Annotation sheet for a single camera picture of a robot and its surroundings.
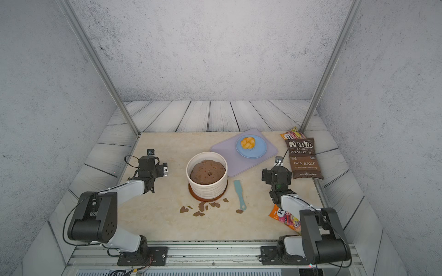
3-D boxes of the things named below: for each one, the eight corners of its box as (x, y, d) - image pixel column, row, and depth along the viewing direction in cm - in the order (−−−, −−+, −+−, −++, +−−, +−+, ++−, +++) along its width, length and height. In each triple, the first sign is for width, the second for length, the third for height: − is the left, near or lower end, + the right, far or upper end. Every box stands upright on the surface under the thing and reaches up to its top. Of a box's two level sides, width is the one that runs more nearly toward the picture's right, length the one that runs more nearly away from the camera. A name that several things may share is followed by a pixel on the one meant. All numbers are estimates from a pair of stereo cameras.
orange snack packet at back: (283, 141, 117) (284, 138, 115) (278, 131, 123) (279, 128, 121) (303, 138, 118) (304, 135, 117) (297, 128, 125) (298, 126, 123)
